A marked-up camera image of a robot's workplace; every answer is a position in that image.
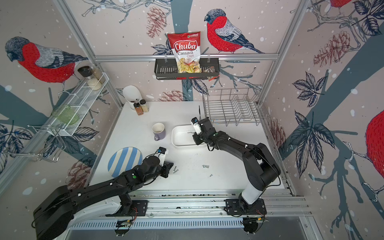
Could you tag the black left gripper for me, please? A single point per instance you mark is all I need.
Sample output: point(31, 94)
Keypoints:
point(167, 167)

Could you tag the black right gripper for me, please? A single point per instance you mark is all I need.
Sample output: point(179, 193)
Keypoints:
point(194, 136)

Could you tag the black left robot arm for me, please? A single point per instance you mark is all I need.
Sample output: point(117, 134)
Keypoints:
point(65, 207)

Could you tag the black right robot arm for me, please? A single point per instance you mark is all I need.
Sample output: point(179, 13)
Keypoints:
point(261, 167)

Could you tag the white storage box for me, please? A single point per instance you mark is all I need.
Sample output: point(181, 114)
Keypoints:
point(182, 140)

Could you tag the blue striped plate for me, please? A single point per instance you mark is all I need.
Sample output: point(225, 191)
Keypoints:
point(123, 160)

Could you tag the purple mug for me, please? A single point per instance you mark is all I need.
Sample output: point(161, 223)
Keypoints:
point(159, 131)

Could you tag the metal dish rack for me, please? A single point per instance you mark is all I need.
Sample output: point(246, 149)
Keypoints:
point(232, 106)

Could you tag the orange spice bottle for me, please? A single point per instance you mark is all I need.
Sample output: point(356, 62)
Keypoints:
point(138, 109)

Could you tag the yellow spice bottle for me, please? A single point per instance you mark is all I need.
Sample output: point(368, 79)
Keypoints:
point(144, 106)

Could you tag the white utensil holder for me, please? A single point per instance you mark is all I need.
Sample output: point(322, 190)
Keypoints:
point(132, 95)

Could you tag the red Chuba chips bag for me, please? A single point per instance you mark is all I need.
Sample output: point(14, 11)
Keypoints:
point(186, 49)

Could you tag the green glass bowl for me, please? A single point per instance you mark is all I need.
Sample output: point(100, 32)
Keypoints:
point(66, 114)

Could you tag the black lid spice jar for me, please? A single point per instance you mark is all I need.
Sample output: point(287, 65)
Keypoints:
point(90, 78)

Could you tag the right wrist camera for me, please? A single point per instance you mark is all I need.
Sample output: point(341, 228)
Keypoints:
point(196, 125)

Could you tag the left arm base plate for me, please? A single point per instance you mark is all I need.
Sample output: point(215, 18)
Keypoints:
point(136, 209)

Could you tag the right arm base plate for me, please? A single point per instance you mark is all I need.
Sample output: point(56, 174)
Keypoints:
point(238, 207)

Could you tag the black wire basket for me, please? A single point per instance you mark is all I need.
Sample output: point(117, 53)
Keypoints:
point(206, 69)

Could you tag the white wire wall shelf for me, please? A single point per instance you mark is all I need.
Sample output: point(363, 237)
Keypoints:
point(81, 99)

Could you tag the metal wire hanger rack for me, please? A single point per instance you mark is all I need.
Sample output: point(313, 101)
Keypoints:
point(33, 142)

